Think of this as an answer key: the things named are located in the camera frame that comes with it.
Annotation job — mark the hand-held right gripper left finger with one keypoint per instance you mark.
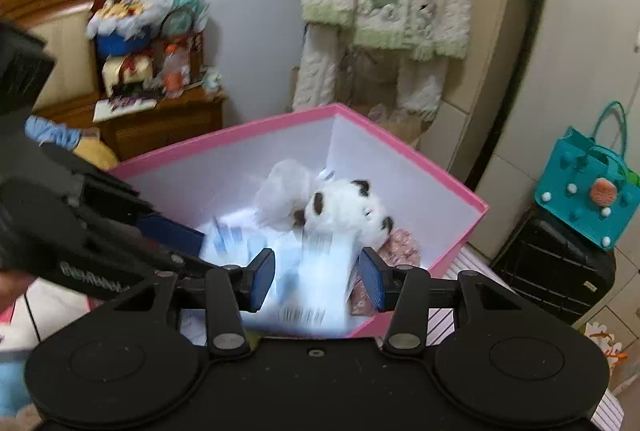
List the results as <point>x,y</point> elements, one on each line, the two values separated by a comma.
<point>262,278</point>

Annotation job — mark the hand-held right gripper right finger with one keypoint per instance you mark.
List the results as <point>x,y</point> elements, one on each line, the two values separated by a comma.
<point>372,278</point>

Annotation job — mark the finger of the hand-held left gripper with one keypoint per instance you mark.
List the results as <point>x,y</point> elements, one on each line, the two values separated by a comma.
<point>172,233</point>
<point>190,268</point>

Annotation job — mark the pink floral cloth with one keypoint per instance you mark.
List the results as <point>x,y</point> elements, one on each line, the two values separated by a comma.
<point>400,251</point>

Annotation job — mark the blue white mask packet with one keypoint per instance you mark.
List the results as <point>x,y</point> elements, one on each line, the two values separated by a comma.
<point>225,243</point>

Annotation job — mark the white wet wipes pack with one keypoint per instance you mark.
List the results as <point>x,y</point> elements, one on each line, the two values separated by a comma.
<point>320,281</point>

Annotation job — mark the panda plush toy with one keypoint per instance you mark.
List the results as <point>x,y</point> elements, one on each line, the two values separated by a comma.
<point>345,211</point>

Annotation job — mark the white mesh bath puff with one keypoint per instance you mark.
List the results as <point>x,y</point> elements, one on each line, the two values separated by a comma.
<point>282,191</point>

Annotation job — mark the pink storage box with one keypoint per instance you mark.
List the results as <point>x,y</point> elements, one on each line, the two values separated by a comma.
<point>457,241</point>

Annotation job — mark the person's left hand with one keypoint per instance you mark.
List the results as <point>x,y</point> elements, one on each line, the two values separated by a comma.
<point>12,288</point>

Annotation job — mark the light blue cloth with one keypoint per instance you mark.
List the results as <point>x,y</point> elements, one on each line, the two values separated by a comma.
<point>50,131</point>

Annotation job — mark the yellow plush toy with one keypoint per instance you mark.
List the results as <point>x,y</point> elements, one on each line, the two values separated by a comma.
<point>97,153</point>

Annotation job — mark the striped tablecloth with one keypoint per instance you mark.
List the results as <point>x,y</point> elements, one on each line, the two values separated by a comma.
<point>442,326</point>

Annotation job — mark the wooden nightstand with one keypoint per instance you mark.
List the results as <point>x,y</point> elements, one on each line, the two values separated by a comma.
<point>165,126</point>

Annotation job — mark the white printed blanket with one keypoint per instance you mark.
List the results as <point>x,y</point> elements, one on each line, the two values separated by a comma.
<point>55,311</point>

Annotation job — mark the patterned notebook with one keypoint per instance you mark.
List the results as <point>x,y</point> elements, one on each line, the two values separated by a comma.
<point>125,108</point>

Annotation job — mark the cream gift box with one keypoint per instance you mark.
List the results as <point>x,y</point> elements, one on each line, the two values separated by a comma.
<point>117,73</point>

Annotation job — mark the orange label plastic bottle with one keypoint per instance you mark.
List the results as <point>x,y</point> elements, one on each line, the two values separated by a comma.
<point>175,76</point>

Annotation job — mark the small teal white packet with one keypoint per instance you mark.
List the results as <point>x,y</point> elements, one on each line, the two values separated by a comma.
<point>212,80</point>

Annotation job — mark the black suitcase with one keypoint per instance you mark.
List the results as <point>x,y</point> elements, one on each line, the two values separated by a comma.
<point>550,271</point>

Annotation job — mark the brown woven handbag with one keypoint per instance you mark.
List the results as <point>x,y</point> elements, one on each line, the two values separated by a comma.
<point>194,46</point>

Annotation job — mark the fluffy white pajama pants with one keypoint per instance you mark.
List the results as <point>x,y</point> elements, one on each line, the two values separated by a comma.
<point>315,76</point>

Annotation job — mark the teal tote bag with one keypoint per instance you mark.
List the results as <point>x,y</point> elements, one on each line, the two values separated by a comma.
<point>565,191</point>

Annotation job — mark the teal tissue pack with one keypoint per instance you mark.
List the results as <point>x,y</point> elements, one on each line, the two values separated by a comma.
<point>187,3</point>

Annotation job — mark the colourful gift bag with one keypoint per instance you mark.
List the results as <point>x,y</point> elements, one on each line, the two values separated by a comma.
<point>607,346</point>

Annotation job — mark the tan wardrobe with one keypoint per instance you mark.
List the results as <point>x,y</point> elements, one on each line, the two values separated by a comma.
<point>495,36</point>

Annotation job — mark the beige wardrobe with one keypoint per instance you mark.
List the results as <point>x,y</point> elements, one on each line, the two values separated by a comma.
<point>590,36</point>

